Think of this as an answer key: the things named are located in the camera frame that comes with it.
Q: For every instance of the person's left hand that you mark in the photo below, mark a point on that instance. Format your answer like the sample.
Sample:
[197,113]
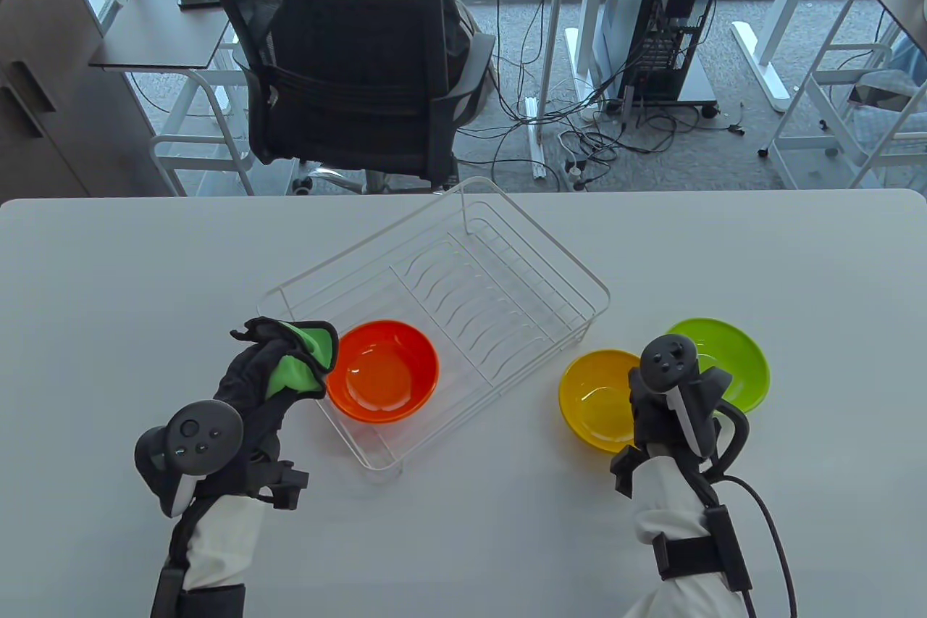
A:
[250,379]

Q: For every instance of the person's right hand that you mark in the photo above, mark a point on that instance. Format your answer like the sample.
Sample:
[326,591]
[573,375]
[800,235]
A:
[652,422]

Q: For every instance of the green and grey hand towel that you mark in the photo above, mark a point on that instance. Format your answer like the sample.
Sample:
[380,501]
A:
[293,368]

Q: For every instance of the yellow plastic bowl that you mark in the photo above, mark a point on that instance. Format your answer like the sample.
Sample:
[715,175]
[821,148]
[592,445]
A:
[594,393]

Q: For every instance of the green plastic bowl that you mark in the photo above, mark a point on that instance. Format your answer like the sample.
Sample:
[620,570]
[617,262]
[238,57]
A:
[739,357]

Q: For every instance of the red plastic bowl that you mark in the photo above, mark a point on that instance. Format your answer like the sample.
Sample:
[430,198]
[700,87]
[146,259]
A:
[384,372]

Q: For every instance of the person's left forearm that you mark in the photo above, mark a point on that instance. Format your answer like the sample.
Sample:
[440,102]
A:
[224,545]

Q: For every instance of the person's right forearm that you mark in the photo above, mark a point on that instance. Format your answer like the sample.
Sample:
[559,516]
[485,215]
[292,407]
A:
[659,509]

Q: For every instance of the black right hand controller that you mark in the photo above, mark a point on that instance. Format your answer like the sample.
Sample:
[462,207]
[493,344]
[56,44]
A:
[666,361]

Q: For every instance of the black hand controller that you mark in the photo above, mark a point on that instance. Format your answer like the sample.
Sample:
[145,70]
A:
[199,433]
[666,361]

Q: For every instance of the black left hand controller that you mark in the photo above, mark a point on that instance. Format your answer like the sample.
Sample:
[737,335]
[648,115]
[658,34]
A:
[199,433]

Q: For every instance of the black right wrist box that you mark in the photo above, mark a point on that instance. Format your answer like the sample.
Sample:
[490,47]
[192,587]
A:
[728,545]

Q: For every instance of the black wrist box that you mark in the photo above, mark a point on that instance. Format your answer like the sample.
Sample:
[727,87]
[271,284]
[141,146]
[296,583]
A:
[165,596]
[728,545]

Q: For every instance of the black left wrist box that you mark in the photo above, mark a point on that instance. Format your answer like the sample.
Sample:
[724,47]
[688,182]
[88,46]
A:
[165,596]

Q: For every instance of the white power strip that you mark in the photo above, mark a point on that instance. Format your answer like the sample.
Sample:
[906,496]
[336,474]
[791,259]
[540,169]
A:
[574,172]

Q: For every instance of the computer stand on casters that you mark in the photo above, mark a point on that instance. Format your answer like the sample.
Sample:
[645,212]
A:
[699,93]

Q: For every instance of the brown cabinet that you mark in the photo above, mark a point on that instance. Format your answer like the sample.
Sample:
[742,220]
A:
[51,103]

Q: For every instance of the black mesh office chair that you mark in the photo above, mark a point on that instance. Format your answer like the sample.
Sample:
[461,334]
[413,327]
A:
[347,46]

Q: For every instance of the black computer tower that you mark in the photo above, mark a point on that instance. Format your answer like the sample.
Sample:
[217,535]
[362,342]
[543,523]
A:
[673,31]

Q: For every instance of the dark grey bag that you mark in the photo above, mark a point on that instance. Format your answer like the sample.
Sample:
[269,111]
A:
[880,93]

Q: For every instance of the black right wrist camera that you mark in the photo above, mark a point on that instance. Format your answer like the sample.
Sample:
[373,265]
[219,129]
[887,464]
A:
[624,469]

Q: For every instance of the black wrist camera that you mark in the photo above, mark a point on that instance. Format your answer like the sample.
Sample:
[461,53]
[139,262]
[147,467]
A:
[286,484]
[624,469]

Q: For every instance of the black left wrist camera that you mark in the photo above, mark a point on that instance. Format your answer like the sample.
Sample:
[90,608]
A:
[286,484]

